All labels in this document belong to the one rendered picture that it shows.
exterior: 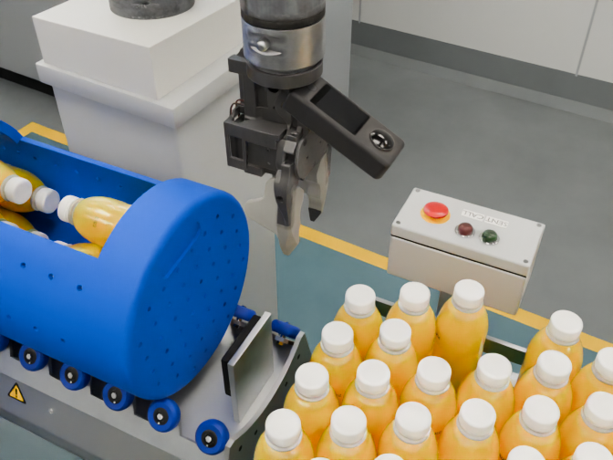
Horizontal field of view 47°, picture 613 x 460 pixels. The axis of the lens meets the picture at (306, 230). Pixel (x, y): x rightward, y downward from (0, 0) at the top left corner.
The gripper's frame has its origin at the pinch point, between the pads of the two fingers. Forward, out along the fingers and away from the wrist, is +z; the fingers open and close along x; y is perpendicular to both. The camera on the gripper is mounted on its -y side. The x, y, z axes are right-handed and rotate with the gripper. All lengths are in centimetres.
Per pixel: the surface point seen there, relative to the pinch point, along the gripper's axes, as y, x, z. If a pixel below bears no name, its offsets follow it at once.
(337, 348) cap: -4.7, 1.3, 16.0
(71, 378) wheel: 30.2, 12.6, 28.3
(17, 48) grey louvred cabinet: 233, -163, 97
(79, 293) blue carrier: 22.5, 13.3, 7.6
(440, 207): -8.0, -27.6, 13.9
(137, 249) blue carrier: 17.4, 8.1, 3.1
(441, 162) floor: 32, -197, 123
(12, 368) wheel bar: 42, 13, 32
